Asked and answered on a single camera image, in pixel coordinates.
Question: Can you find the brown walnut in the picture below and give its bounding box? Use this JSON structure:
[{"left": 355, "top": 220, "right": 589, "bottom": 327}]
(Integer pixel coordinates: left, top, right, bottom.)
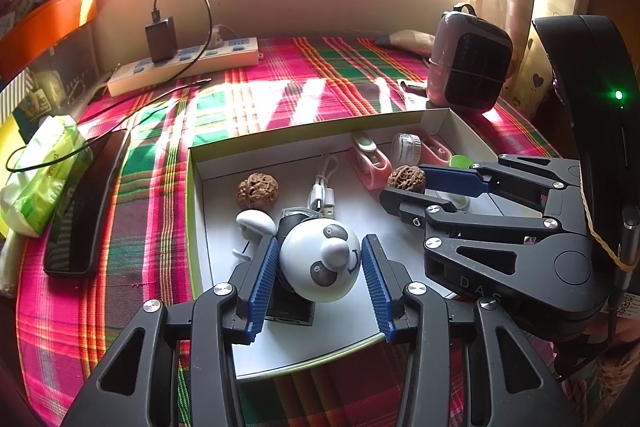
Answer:
[
  {"left": 236, "top": 173, "right": 279, "bottom": 211},
  {"left": 386, "top": 164, "right": 427, "bottom": 194}
]

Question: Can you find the green label small carton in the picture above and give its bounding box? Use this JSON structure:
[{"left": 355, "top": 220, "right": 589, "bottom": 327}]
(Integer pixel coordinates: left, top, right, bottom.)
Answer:
[{"left": 12, "top": 87, "right": 51, "bottom": 128}]

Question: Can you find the white plug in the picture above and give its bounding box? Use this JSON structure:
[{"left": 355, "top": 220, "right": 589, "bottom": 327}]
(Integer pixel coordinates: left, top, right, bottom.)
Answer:
[{"left": 207, "top": 24, "right": 241, "bottom": 48}]

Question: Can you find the white panda toy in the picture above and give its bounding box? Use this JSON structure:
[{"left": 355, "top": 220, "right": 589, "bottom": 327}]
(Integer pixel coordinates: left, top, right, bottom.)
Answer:
[{"left": 278, "top": 219, "right": 362, "bottom": 304}]

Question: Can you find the orange tray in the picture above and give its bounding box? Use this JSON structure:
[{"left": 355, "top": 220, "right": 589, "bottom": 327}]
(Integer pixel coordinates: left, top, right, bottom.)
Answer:
[{"left": 0, "top": 0, "right": 98, "bottom": 80}]

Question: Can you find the black rectangular gadget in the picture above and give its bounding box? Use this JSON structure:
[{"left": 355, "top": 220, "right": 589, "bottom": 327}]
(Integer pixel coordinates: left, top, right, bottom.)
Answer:
[{"left": 265, "top": 207, "right": 321, "bottom": 327}]

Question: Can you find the pink clip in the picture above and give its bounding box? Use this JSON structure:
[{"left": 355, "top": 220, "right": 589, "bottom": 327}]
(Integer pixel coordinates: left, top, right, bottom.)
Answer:
[{"left": 348, "top": 132, "right": 393, "bottom": 191}]

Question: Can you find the white mushroom-shaped hook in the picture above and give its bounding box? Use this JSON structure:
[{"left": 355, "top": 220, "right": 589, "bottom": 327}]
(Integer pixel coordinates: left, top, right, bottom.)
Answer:
[{"left": 231, "top": 209, "right": 277, "bottom": 260}]

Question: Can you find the green tissue pack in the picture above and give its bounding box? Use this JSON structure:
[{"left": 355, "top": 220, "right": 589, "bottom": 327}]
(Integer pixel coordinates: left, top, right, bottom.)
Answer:
[{"left": 0, "top": 114, "right": 93, "bottom": 238}]

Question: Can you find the white power strip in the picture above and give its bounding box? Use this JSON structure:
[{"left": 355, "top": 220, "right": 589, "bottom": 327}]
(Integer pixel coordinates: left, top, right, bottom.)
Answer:
[{"left": 107, "top": 37, "right": 261, "bottom": 98}]

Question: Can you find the white USB cable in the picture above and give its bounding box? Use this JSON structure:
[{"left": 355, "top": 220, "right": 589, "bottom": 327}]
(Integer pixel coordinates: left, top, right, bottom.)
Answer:
[{"left": 306, "top": 154, "right": 339, "bottom": 215}]

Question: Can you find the black charger adapter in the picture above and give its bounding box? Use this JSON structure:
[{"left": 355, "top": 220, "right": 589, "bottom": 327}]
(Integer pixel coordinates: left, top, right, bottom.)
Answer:
[{"left": 145, "top": 9, "right": 179, "bottom": 64}]

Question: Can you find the beige pouch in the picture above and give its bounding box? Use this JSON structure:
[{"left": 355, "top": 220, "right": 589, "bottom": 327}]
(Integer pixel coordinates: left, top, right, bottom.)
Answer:
[{"left": 375, "top": 29, "right": 437, "bottom": 58}]

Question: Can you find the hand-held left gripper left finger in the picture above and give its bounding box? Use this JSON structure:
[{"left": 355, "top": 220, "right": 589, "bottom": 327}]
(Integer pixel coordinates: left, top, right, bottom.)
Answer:
[{"left": 60, "top": 237, "right": 281, "bottom": 427}]

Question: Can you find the green cardboard box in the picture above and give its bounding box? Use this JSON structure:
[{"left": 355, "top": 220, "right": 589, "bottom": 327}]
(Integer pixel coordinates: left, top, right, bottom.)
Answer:
[{"left": 186, "top": 107, "right": 546, "bottom": 382}]

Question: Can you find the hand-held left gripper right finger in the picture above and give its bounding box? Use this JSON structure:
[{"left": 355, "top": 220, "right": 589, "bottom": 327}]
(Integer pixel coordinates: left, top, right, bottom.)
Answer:
[{"left": 360, "top": 234, "right": 576, "bottom": 427}]

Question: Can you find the white jar cap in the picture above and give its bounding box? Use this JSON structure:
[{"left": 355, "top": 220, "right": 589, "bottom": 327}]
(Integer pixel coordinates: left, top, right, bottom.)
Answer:
[{"left": 391, "top": 132, "right": 426, "bottom": 164}]

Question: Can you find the black smartphone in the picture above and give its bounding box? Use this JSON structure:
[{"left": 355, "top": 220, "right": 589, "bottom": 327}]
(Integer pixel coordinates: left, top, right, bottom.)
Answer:
[{"left": 42, "top": 129, "right": 132, "bottom": 278}]

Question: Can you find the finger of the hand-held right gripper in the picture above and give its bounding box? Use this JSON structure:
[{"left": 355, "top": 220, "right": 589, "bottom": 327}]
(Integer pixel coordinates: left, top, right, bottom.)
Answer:
[
  {"left": 379, "top": 188, "right": 591, "bottom": 280},
  {"left": 420, "top": 153, "right": 586, "bottom": 228}
]

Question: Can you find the yellow cardboard box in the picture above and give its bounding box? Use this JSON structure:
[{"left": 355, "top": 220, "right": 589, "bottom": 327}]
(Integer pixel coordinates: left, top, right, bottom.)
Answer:
[{"left": 0, "top": 112, "right": 23, "bottom": 148}]

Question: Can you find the thin black charging cable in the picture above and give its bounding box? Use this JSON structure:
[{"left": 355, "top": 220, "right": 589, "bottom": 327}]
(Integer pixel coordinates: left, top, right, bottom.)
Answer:
[{"left": 5, "top": 0, "right": 213, "bottom": 172}]

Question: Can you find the pink and black heater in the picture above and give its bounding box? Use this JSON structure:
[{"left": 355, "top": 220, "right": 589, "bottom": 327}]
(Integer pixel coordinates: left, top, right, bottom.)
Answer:
[{"left": 425, "top": 3, "right": 514, "bottom": 114}]

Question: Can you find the green-topped white cap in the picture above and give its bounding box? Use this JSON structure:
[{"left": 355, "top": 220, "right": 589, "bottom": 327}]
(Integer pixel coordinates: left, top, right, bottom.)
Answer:
[{"left": 430, "top": 155, "right": 478, "bottom": 212}]

